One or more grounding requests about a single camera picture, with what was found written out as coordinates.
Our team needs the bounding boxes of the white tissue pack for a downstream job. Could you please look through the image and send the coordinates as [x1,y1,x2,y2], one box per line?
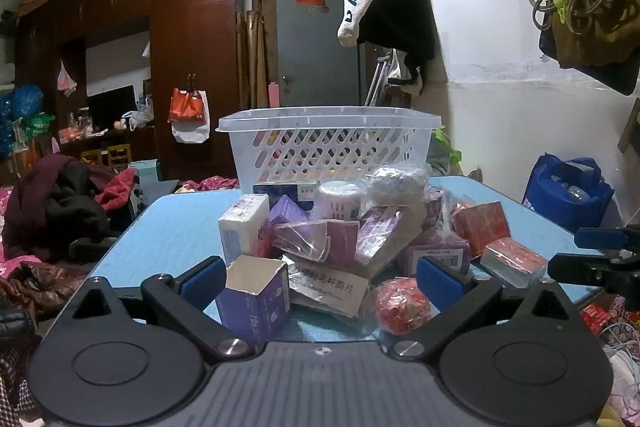
[218,194,272,267]

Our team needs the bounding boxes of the black television screen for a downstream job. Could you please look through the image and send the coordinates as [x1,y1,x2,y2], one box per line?
[86,84,137,130]

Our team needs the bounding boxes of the long pink purple box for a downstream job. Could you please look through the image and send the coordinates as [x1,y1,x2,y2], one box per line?
[354,206,407,269]

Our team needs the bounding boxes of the red foil ball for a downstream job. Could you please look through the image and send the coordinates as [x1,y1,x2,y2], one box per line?
[371,277,432,336]

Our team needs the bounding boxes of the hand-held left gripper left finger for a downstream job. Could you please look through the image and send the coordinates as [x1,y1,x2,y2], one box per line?
[69,256,255,363]

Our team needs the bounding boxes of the yellow wooden chairs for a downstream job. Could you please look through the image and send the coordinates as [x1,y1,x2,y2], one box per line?
[79,143,135,172]

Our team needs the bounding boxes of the plastic wrapped purple box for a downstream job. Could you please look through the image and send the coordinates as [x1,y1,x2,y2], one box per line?
[271,219,360,269]

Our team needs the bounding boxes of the white plastic basket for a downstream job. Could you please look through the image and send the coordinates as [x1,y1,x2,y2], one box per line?
[217,106,445,195]

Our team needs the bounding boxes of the flat red wrapped box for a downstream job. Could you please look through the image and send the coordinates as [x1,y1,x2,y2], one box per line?
[479,237,549,291]

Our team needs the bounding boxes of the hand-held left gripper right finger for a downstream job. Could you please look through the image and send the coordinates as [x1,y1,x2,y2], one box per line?
[389,256,584,361]

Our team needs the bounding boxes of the grey door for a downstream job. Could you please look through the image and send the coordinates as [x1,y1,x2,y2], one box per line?
[274,0,362,108]

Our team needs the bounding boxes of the white printed medicine box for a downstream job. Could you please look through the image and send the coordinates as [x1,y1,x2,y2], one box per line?
[282,255,370,317]

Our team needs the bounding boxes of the blue plastic bag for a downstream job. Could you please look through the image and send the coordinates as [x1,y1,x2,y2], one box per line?
[0,84,45,160]

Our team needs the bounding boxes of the blue and white box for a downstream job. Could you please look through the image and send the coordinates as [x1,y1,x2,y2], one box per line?
[252,180,321,210]

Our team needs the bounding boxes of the dark purple box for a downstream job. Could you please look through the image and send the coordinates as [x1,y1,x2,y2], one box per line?
[216,255,292,345]

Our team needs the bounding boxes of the clear plastic wrapped bundle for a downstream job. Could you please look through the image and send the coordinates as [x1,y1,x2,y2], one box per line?
[367,161,433,208]

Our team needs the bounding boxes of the black hanging garment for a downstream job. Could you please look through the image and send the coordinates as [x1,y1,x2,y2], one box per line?
[359,0,442,96]

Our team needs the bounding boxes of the red patterned box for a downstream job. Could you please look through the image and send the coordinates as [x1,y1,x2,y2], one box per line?
[451,201,512,257]

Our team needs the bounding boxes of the small white plastic bag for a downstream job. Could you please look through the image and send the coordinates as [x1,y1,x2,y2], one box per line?
[56,59,79,98]

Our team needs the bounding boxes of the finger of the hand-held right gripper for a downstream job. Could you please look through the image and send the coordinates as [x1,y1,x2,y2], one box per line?
[547,251,640,305]
[574,227,640,252]

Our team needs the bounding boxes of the green plastic bag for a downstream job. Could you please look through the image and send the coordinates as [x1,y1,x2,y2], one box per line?
[25,113,57,138]

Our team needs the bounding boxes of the brown wooden wardrobe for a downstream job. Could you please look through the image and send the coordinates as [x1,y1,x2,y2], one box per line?
[15,0,246,182]

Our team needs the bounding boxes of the blue shopping bag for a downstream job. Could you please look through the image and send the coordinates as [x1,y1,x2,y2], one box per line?
[522,152,616,230]

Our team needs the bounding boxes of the white round jar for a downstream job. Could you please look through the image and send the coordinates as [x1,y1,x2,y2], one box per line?
[317,181,370,223]

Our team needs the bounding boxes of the teal box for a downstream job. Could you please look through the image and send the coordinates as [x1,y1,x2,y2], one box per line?
[128,159,162,194]

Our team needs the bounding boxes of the heap of dark clothes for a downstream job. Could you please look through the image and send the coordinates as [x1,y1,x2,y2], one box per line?
[2,152,138,263]

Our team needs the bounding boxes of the orange and white plastic bag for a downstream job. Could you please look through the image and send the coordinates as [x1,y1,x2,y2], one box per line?
[167,87,211,144]

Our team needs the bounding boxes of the brown hanging bag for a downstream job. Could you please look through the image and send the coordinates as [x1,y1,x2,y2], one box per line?
[537,0,640,96]

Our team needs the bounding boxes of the metal crutches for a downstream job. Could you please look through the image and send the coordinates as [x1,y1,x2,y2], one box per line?
[360,49,398,108]

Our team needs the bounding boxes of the purple box with barcode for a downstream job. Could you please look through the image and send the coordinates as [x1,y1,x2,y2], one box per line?
[406,239,472,279]

